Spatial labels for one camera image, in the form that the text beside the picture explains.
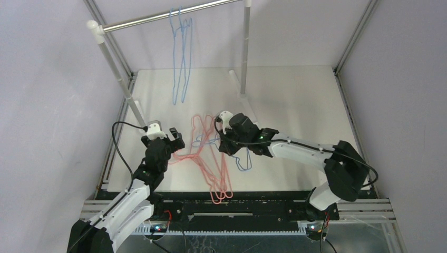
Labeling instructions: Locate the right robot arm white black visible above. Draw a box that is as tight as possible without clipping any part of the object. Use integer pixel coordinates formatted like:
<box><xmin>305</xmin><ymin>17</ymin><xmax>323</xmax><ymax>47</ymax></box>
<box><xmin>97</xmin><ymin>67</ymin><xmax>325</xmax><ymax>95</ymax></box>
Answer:
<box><xmin>213</xmin><ymin>111</ymin><xmax>372</xmax><ymax>219</ymax></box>

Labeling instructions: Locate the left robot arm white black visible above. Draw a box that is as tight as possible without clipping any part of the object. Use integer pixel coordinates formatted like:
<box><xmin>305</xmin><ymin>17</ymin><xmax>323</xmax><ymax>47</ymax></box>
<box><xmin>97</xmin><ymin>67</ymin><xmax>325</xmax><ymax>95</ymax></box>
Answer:
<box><xmin>67</xmin><ymin>123</ymin><xmax>185</xmax><ymax>252</ymax></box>

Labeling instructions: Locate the metal clothes rack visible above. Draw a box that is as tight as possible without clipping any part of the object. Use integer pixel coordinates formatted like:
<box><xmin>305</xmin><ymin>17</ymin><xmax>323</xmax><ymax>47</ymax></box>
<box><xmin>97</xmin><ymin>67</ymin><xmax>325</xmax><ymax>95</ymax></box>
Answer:
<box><xmin>85</xmin><ymin>0</ymin><xmax>259</xmax><ymax>131</ymax></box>

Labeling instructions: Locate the pink wire hanger left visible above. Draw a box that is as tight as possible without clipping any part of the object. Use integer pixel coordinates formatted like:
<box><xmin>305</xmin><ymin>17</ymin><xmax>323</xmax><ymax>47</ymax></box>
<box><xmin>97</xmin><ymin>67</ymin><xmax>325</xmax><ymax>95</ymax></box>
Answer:
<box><xmin>169</xmin><ymin>114</ymin><xmax>216</xmax><ymax>169</ymax></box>

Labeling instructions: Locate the pink wire hanger middle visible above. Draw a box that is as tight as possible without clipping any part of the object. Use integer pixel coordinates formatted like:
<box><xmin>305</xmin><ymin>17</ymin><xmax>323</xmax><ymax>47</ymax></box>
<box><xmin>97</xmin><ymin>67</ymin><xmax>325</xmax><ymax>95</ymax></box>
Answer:
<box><xmin>188</xmin><ymin>115</ymin><xmax>228</xmax><ymax>205</ymax></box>

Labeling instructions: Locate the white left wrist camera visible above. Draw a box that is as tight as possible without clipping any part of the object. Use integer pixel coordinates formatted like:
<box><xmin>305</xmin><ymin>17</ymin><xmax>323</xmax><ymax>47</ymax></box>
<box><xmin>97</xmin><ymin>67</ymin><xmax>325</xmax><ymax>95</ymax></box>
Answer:
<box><xmin>146</xmin><ymin>120</ymin><xmax>167</xmax><ymax>141</ymax></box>

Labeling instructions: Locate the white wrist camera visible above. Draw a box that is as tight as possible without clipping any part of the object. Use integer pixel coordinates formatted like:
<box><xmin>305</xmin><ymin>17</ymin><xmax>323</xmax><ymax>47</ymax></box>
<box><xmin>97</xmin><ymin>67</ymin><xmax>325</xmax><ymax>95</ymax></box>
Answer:
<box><xmin>219</xmin><ymin>111</ymin><xmax>233</xmax><ymax>134</ymax></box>
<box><xmin>146</xmin><ymin>120</ymin><xmax>167</xmax><ymax>141</ymax></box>

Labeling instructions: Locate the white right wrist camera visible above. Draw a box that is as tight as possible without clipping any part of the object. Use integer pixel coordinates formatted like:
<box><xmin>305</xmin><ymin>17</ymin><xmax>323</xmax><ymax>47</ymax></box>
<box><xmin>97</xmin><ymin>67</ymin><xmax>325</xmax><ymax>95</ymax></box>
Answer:
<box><xmin>219</xmin><ymin>111</ymin><xmax>233</xmax><ymax>134</ymax></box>

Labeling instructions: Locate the black left camera cable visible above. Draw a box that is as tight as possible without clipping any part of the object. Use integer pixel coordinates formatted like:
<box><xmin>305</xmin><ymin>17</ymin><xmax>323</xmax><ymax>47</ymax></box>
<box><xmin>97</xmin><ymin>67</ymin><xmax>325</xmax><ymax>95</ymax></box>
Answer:
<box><xmin>111</xmin><ymin>121</ymin><xmax>148</xmax><ymax>196</ymax></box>

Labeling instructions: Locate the black camera cable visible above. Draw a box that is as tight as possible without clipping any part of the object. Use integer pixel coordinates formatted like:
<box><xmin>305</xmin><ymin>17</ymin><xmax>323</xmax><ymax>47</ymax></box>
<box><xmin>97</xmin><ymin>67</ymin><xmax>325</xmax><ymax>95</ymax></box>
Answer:
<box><xmin>111</xmin><ymin>121</ymin><xmax>148</xmax><ymax>196</ymax></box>
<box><xmin>213</xmin><ymin>116</ymin><xmax>379</xmax><ymax>253</ymax></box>

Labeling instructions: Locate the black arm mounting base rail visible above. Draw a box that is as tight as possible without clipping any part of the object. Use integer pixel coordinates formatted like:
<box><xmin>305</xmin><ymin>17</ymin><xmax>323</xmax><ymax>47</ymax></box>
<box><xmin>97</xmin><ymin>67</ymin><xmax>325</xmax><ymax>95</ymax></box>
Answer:
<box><xmin>160</xmin><ymin>191</ymin><xmax>344</xmax><ymax>233</ymax></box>

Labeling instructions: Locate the left circuit board with wires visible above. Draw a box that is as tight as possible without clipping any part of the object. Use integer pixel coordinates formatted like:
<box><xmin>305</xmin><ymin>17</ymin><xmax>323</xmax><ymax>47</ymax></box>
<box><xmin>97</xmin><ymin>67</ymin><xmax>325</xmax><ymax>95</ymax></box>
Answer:
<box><xmin>144</xmin><ymin>209</ymin><xmax>172</xmax><ymax>241</ymax></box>

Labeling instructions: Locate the circuit board with wires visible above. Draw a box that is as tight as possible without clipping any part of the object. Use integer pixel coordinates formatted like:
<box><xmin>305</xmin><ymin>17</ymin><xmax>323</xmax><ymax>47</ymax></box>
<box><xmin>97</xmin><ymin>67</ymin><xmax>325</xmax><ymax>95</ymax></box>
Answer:
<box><xmin>306</xmin><ymin>211</ymin><xmax>330</xmax><ymax>241</ymax></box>
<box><xmin>144</xmin><ymin>209</ymin><xmax>172</xmax><ymax>241</ymax></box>

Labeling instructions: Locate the right circuit board with wires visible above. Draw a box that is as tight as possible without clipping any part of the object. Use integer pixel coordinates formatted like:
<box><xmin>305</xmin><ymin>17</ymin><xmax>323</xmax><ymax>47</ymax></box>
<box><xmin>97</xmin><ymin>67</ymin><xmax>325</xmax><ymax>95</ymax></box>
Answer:
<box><xmin>306</xmin><ymin>211</ymin><xmax>330</xmax><ymax>241</ymax></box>

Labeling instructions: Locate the black right camera cable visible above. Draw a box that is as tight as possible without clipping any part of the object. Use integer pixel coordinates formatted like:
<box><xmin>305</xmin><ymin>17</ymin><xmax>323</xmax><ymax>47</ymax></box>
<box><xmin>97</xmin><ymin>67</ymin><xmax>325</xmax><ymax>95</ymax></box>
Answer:
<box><xmin>213</xmin><ymin>116</ymin><xmax>379</xmax><ymax>253</ymax></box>

